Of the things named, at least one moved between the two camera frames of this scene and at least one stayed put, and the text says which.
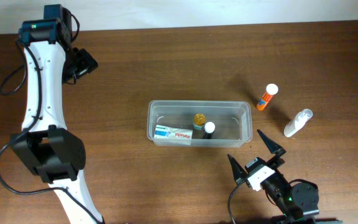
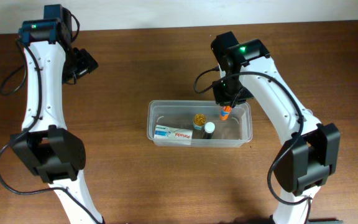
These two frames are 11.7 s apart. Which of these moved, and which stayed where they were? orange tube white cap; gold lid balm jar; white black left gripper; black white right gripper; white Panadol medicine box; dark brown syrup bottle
Moved: orange tube white cap; black white right gripper
Stayed: white Panadol medicine box; white black left gripper; dark brown syrup bottle; gold lid balm jar
